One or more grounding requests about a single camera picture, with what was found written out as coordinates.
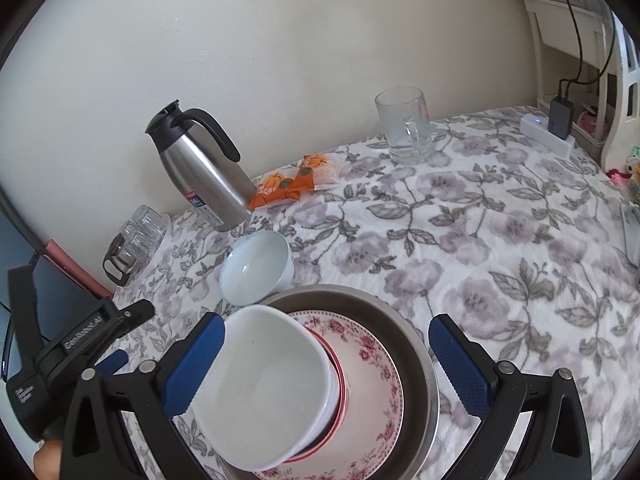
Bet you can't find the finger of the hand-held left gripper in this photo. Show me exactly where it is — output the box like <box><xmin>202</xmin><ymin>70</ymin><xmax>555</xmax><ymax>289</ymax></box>
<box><xmin>95</xmin><ymin>350</ymin><xmax>130</xmax><ymax>376</ymax></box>
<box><xmin>107</xmin><ymin>300</ymin><xmax>156</xmax><ymax>341</ymax></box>

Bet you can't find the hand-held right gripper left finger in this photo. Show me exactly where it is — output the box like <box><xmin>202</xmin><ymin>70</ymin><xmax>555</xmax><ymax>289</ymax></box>
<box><xmin>60</xmin><ymin>311</ymin><xmax>227</xmax><ymax>480</ymax></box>

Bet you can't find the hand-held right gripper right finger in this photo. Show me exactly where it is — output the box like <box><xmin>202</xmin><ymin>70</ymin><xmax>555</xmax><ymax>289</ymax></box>
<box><xmin>429</xmin><ymin>314</ymin><xmax>593</xmax><ymax>480</ymax></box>

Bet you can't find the stainless steel basin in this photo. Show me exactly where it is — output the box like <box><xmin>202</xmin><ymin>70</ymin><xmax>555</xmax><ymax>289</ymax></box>
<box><xmin>220</xmin><ymin>284</ymin><xmax>441</xmax><ymax>480</ymax></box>

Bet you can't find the white cup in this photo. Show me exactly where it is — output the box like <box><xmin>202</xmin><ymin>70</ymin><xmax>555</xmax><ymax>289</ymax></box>
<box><xmin>192</xmin><ymin>305</ymin><xmax>342</xmax><ymax>472</ymax></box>

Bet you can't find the round pink floral plate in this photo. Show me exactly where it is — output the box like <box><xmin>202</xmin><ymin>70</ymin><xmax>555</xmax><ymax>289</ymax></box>
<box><xmin>260</xmin><ymin>310</ymin><xmax>405</xmax><ymax>480</ymax></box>

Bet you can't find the strawberry print bowl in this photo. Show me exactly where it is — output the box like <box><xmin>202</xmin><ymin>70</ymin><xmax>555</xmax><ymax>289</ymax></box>
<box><xmin>290</xmin><ymin>327</ymin><xmax>347</xmax><ymax>464</ymax></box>

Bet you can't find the person's left hand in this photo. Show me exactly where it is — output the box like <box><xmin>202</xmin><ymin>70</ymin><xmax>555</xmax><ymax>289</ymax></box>
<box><xmin>33</xmin><ymin>439</ymin><xmax>64</xmax><ymax>474</ymax></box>

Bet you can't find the small clear glass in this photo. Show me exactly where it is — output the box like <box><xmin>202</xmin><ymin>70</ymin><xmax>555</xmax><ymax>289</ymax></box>
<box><xmin>132</xmin><ymin>204</ymin><xmax>171</xmax><ymax>242</ymax></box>
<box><xmin>119</xmin><ymin>221</ymin><xmax>152</xmax><ymax>262</ymax></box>
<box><xmin>109</xmin><ymin>237</ymin><xmax>141</xmax><ymax>278</ymax></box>

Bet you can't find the dark panel with pink edge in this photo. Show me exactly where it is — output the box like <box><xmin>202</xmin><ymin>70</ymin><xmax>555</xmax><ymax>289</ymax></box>
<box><xmin>0</xmin><ymin>185</ymin><xmax>115</xmax><ymax>361</ymax></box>

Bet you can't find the pale blue bowl red mark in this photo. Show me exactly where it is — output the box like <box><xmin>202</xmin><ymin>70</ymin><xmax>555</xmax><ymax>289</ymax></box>
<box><xmin>219</xmin><ymin>231</ymin><xmax>295</xmax><ymax>307</ymax></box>

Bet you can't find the orange snack packet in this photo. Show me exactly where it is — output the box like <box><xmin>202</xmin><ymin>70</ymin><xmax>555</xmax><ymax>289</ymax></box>
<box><xmin>248</xmin><ymin>171</ymin><xmax>306</xmax><ymax>211</ymax></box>

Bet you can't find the white phone stand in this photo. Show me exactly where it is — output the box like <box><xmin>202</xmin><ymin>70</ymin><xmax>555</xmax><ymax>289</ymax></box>
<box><xmin>621</xmin><ymin>203</ymin><xmax>640</xmax><ymax>266</ymax></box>

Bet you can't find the clear bread packet orange print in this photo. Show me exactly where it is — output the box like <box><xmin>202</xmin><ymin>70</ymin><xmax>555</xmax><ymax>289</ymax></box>
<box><xmin>297</xmin><ymin>154</ymin><xmax>342</xmax><ymax>192</ymax></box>

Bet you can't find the white power strip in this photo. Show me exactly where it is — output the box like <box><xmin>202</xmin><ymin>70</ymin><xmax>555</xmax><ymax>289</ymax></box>
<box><xmin>520</xmin><ymin>115</ymin><xmax>577</xmax><ymax>159</ymax></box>

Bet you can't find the clear glass mug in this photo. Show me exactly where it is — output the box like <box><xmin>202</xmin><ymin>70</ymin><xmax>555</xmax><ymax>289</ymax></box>
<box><xmin>375</xmin><ymin>86</ymin><xmax>436</xmax><ymax>166</ymax></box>

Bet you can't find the small toy figure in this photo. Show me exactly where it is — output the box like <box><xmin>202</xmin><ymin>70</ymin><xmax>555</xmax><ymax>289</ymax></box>
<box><xmin>622</xmin><ymin>145</ymin><xmax>640</xmax><ymax>189</ymax></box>

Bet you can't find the black power adapter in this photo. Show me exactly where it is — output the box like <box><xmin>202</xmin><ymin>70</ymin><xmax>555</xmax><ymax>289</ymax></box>
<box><xmin>549</xmin><ymin>99</ymin><xmax>575</xmax><ymax>140</ymax></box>

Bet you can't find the white cutout panel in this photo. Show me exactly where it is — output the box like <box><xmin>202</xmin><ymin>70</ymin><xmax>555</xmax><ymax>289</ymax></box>
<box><xmin>602</xmin><ymin>25</ymin><xmax>640</xmax><ymax>171</ymax></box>

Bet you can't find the cream wooden shelf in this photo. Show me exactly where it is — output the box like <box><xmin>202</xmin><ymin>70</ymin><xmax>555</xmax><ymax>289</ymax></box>
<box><xmin>522</xmin><ymin>0</ymin><xmax>621</xmax><ymax>152</ymax></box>

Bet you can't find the black wire glass holder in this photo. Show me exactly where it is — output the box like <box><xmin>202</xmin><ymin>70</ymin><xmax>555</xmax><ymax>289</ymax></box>
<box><xmin>103</xmin><ymin>234</ymin><xmax>146</xmax><ymax>287</ymax></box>

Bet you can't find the steel thermos jug black handle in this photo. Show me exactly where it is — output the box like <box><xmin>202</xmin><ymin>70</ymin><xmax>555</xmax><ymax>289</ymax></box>
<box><xmin>145</xmin><ymin>100</ymin><xmax>258</xmax><ymax>232</ymax></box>

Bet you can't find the black cable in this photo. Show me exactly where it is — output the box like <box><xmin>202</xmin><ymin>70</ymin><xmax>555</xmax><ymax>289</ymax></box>
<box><xmin>572</xmin><ymin>7</ymin><xmax>618</xmax><ymax>102</ymax></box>
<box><xmin>556</xmin><ymin>0</ymin><xmax>587</xmax><ymax>102</ymax></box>

